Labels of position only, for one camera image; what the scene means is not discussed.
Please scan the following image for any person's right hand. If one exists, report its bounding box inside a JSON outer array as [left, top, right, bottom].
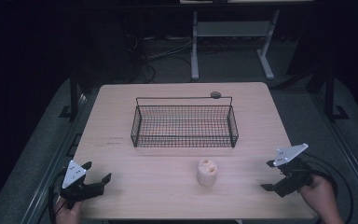
[[297, 174, 337, 217]]

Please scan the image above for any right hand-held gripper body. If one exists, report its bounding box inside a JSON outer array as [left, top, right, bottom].
[[272, 143, 314, 199]]

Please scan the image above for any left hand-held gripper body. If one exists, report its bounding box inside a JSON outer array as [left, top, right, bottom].
[[59, 159, 104, 210]]

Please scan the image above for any black metal post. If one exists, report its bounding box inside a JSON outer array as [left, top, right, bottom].
[[58, 69, 82, 121], [324, 66, 351, 123]]

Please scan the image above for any bundle of floor cables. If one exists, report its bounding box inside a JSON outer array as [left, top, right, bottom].
[[123, 33, 200, 84]]

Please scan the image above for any white metal stand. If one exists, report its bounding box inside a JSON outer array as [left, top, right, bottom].
[[190, 8, 282, 82]]

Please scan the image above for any person's left hand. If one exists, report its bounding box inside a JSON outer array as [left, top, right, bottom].
[[54, 198, 84, 224]]

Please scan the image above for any black wire basket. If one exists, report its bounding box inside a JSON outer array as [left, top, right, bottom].
[[130, 95, 240, 149]]

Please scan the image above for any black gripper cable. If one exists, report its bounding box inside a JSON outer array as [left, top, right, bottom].
[[47, 169, 68, 224], [301, 151, 355, 224]]

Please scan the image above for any aluminium rail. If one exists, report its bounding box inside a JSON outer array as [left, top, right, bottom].
[[20, 91, 90, 224], [310, 91, 358, 217]]

